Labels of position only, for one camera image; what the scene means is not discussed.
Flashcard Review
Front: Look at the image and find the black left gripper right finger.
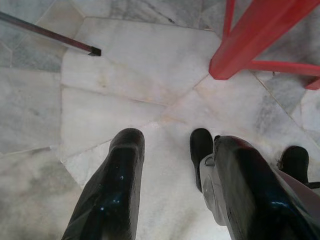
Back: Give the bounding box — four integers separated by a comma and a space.
213, 134, 320, 240

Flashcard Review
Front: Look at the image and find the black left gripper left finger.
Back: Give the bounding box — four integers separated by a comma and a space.
61, 127, 146, 240

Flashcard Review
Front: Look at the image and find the black grey robot left foot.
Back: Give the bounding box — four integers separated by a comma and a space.
189, 128, 227, 227

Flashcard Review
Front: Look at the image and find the red plastic stool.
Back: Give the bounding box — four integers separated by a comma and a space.
209, 0, 320, 91

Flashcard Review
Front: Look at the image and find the silver metal clothes rack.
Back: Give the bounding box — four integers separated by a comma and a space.
0, 11, 102, 57

